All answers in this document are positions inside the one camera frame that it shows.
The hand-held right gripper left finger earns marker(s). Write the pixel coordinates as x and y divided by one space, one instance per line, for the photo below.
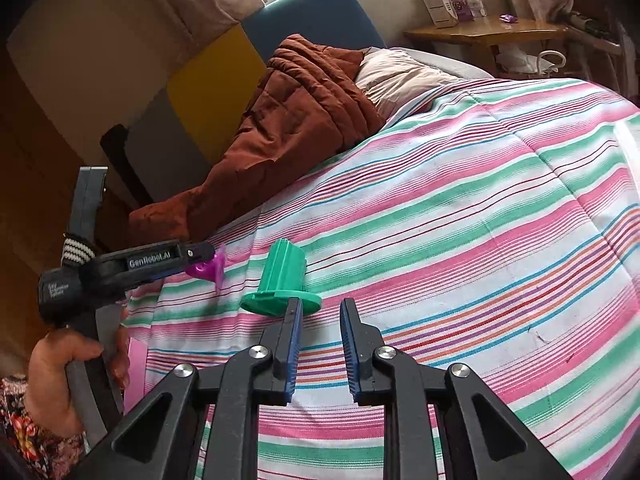
292 350

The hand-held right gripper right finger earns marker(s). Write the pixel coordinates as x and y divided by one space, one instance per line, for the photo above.
350 350

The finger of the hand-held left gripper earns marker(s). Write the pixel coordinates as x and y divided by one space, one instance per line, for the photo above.
200 251

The purple heart-shaped mold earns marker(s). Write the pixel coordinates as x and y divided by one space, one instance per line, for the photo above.
207 269

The green plastic mold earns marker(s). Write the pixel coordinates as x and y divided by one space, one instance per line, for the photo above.
282 270

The person's left hand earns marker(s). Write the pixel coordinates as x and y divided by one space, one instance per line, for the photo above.
50 365

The wooden wardrobe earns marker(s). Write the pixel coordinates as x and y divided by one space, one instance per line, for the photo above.
30 160

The brown quilt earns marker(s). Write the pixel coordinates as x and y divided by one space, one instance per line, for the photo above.
280 125

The grey yellow blue padded headboard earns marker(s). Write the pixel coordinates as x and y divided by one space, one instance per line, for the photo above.
210 75

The floral patterned clothing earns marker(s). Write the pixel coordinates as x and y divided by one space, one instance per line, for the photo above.
30 440

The striped bedsheet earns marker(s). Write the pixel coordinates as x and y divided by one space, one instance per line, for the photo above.
475 210

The beige pillow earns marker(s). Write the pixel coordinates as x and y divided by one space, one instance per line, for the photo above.
400 80

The white plastic bag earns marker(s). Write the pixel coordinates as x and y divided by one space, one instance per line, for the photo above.
515 57

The wooden bedside table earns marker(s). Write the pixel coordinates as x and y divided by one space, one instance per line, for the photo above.
475 32

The white box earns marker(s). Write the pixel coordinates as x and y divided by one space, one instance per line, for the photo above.
437 2

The purple box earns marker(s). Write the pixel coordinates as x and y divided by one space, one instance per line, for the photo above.
462 7

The small purple item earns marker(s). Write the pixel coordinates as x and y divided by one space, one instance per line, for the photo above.
510 18

